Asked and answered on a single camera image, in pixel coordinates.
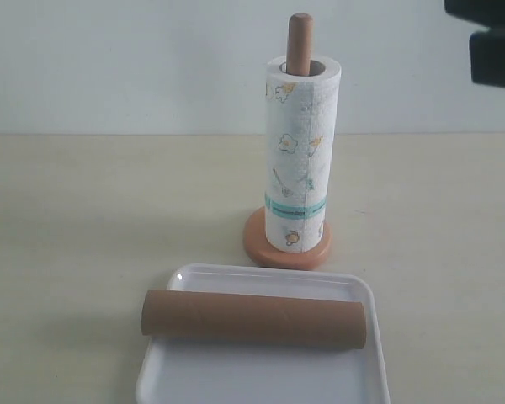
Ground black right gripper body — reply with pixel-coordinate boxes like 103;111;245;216
444;0;505;88

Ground printed white paper towel roll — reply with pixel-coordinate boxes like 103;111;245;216
264;56;342;253

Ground brown cardboard tube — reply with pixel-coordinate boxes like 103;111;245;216
140;290;367;350

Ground wooden paper towel holder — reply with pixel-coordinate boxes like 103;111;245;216
243;13;332;270

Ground white plastic tray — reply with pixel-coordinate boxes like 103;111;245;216
136;263;391;403

